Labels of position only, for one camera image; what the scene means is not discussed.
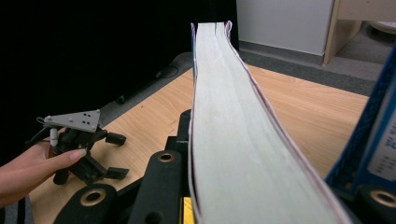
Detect round flat base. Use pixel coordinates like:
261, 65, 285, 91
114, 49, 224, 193
370, 21, 396, 35

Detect left hand-held gripper cable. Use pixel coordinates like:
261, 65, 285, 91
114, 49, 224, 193
23, 115, 60, 148

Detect light blue book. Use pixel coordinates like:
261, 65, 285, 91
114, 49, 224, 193
367, 90, 396, 183

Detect dark curtain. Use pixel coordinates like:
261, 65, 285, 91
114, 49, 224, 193
0, 0, 239, 157

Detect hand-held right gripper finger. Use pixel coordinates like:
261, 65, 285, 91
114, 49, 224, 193
164, 108, 192, 198

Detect white panel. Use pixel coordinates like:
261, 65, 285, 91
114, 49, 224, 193
235, 0, 335, 58

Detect blue plastic file rack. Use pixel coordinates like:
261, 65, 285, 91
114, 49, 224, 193
325, 40, 396, 200

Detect looped black floor cable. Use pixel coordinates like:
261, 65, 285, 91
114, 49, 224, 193
155, 64, 180, 79

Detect dark teal illustrated book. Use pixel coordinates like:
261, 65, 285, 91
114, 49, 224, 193
187, 20, 354, 224

